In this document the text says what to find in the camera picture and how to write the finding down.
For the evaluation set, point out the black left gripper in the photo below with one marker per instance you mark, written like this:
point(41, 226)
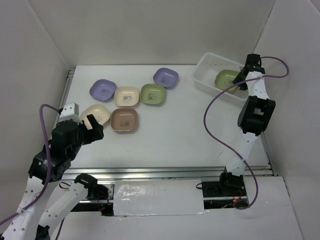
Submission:
point(97, 133)

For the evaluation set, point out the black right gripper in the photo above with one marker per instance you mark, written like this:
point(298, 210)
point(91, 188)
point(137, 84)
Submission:
point(237, 79)

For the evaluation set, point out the green panda plate front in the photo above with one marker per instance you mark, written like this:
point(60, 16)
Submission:
point(224, 79)

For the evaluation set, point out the green panda plate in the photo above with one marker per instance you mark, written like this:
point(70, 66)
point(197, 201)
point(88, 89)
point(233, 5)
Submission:
point(152, 94)
point(224, 79)

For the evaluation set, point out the yellow panda plate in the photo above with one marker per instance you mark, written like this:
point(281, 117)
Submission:
point(229, 90)

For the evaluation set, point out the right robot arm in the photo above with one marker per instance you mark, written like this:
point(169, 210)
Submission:
point(253, 120)

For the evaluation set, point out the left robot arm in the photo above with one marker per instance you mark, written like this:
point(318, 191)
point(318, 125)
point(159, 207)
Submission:
point(33, 220)

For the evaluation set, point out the white plastic bin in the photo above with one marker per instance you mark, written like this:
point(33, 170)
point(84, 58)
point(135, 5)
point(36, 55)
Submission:
point(208, 67)

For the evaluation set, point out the cream panda plate front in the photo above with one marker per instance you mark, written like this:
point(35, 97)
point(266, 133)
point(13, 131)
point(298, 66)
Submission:
point(101, 114)

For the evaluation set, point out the cream panda plate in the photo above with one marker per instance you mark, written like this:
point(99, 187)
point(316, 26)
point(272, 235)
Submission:
point(126, 96)
point(101, 114)

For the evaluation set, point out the brown panda plate left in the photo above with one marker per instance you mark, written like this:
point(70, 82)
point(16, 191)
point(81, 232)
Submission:
point(124, 119)

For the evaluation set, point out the purple panda plate left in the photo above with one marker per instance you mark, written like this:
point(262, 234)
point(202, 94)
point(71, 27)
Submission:
point(103, 90)

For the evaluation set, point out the purple panda plate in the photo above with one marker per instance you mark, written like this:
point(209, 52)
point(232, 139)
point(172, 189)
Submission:
point(166, 77)
point(103, 90)

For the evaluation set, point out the cream panda plate rear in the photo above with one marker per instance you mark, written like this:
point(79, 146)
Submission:
point(126, 96)

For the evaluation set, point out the green panda plate rear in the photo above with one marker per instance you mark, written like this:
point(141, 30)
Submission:
point(152, 94)

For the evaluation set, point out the purple panda plate right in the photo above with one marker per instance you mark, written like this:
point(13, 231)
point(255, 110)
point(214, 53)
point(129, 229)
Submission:
point(166, 77)

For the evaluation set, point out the white foil cover sheet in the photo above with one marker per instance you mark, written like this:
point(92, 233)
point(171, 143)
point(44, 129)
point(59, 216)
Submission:
point(157, 198)

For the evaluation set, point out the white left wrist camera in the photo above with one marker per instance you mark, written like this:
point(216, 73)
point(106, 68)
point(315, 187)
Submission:
point(70, 111)

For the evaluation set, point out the aluminium table edge rail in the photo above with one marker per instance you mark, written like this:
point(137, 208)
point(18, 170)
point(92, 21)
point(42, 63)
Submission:
point(153, 173)

